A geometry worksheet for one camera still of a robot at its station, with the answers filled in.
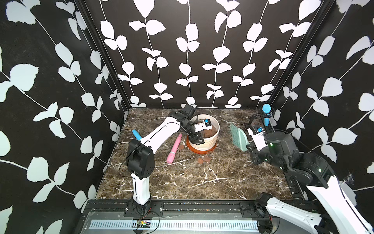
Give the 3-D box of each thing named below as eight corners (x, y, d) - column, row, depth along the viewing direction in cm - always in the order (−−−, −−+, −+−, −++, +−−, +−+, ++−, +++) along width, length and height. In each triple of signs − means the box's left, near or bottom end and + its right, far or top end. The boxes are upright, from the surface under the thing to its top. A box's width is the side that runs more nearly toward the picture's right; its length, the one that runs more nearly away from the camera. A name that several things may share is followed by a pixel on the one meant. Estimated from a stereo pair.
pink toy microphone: (166, 162, 93) (166, 160, 90) (177, 135, 106) (177, 132, 104) (172, 164, 92) (171, 161, 89) (182, 136, 106) (182, 133, 103)
